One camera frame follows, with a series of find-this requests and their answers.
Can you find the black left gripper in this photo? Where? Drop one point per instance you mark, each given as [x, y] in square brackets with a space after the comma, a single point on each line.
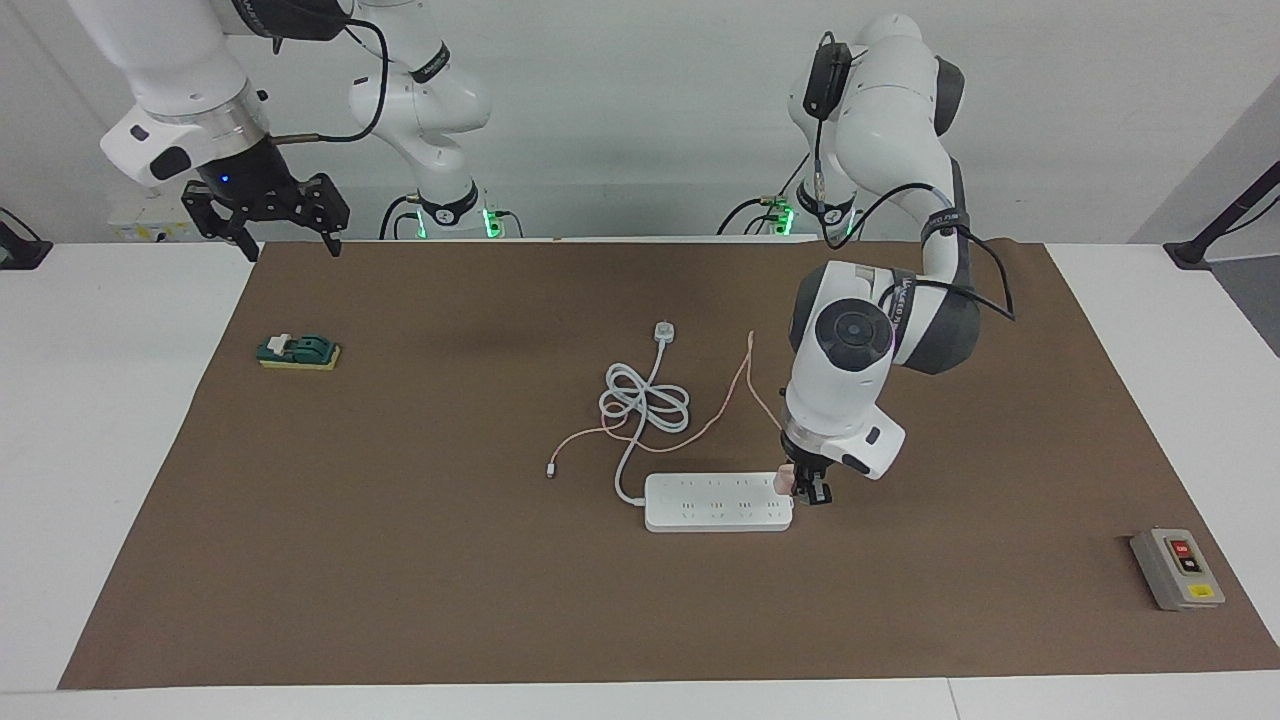
[810, 468]

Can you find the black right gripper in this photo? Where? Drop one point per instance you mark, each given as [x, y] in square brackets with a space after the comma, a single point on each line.
[255, 190]

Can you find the pink charger adapter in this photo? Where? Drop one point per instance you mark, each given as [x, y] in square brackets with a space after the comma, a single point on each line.
[787, 478]

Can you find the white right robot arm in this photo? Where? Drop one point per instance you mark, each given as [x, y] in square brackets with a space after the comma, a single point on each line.
[180, 90]

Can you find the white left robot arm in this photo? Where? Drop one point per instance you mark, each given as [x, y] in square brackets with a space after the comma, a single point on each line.
[850, 380]

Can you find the white power strip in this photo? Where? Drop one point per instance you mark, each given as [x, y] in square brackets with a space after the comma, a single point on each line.
[720, 500]

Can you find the black stand foot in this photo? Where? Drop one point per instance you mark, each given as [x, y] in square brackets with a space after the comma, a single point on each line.
[20, 250]

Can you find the brown table mat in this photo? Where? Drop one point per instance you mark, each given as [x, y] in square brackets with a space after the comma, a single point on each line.
[400, 560]

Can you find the black slanted stand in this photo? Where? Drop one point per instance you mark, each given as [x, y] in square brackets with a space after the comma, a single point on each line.
[1195, 250]

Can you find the green knife switch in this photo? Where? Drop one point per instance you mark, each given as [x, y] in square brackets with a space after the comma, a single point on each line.
[300, 350]

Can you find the white wall socket box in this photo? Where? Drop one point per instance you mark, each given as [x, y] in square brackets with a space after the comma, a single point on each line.
[145, 225]

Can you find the grey on-off switch box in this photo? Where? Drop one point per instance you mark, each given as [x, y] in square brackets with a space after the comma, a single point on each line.
[1175, 575]

